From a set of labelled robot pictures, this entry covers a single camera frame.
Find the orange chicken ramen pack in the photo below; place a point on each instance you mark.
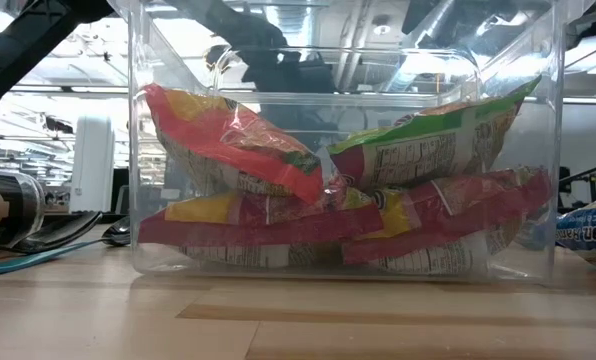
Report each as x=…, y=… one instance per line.
x=218, y=145

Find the red yellow ramen pack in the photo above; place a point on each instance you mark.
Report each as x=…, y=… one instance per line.
x=478, y=210
x=278, y=230

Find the green edged ramen pack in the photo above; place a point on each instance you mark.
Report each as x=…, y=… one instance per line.
x=428, y=160

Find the dark all-purpose seasoning jar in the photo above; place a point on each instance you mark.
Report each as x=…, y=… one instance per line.
x=3, y=210

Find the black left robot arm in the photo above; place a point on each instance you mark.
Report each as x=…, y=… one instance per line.
x=28, y=45

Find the large clear plastic bin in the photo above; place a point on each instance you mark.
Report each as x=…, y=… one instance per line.
x=328, y=272

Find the white pillar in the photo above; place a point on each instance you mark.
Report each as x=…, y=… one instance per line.
x=94, y=165

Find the black background stand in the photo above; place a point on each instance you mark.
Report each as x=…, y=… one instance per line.
x=564, y=187

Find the blue yellow ramen pack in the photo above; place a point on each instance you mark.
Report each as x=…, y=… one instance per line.
x=585, y=230

